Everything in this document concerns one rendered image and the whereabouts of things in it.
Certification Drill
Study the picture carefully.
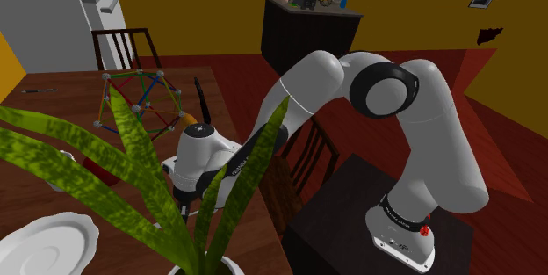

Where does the dark wooden chair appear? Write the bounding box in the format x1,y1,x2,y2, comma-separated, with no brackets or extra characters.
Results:
258,114,342,237
90,27,163,72

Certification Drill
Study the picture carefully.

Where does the black upright utensil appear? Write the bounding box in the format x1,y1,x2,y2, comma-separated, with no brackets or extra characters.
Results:
193,77,213,126

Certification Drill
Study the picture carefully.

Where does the colourful rod and ball toy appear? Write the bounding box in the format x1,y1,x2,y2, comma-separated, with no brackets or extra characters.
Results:
92,68,186,142

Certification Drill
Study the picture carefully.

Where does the green leafy plant white pot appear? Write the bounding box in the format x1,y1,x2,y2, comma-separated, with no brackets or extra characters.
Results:
0,86,292,275

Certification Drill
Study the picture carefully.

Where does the white plate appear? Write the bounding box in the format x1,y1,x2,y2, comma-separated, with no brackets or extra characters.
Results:
0,212,101,275

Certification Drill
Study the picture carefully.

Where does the dark robot stand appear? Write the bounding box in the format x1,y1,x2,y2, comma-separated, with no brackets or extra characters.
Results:
280,152,475,275

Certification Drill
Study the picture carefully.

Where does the brown wooden table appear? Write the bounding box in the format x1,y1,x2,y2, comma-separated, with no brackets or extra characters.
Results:
0,66,295,275

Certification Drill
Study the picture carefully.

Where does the dark cabinet with ornaments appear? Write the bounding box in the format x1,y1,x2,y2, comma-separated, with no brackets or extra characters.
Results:
260,0,365,78

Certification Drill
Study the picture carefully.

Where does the white refrigerator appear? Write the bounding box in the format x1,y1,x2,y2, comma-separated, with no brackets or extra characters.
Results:
0,0,130,75

